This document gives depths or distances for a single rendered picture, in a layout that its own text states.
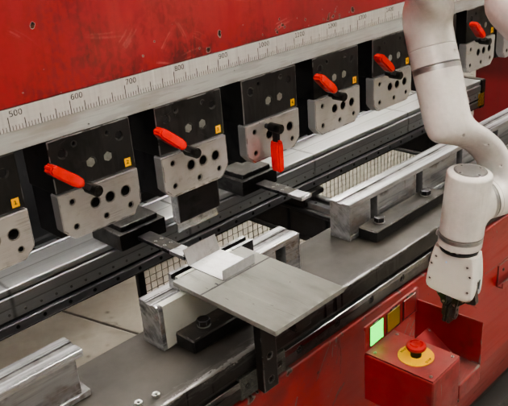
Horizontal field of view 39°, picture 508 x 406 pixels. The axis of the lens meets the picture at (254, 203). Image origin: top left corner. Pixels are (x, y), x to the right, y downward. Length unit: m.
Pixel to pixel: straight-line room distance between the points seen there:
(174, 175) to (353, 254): 0.57
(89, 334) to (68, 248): 1.57
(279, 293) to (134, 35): 0.50
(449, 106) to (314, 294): 0.42
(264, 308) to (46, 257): 0.53
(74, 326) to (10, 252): 2.10
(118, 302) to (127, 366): 1.95
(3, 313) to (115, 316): 1.76
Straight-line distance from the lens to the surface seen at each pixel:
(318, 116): 1.50
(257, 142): 1.37
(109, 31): 1.14
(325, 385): 1.61
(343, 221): 1.71
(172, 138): 1.18
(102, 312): 3.26
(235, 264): 1.34
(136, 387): 1.31
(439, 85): 1.37
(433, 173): 1.98
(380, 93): 1.66
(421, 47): 1.38
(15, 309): 1.49
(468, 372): 1.60
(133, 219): 1.54
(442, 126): 1.37
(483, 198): 1.37
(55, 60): 1.09
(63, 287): 1.53
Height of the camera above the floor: 1.66
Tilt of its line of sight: 24 degrees down
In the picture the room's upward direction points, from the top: 4 degrees counter-clockwise
